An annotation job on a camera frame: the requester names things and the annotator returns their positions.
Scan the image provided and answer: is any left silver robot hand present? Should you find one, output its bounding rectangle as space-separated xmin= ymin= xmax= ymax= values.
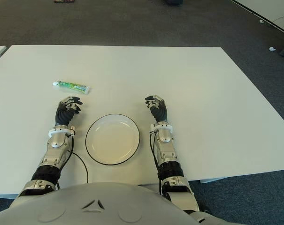
xmin=54 ymin=95 xmax=84 ymax=128

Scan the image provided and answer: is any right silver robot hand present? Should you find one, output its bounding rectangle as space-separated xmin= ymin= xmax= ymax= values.
xmin=144 ymin=95 xmax=169 ymax=124

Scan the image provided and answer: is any green white toothpaste tube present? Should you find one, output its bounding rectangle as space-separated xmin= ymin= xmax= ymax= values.
xmin=52 ymin=80 xmax=91 ymax=95

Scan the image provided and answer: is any white plate with black rim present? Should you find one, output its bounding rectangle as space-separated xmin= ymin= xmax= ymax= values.
xmin=85 ymin=113 xmax=141 ymax=165

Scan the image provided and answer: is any grey robot torso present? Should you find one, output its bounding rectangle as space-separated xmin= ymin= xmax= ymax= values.
xmin=0 ymin=182 xmax=203 ymax=225

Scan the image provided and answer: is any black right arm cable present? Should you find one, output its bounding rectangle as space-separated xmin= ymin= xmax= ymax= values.
xmin=149 ymin=131 xmax=165 ymax=195

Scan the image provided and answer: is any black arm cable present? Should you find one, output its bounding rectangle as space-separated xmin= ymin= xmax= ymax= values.
xmin=149 ymin=131 xmax=165 ymax=195
xmin=58 ymin=127 xmax=89 ymax=190

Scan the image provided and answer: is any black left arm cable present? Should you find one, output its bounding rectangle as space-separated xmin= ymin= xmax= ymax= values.
xmin=58 ymin=127 xmax=89 ymax=190

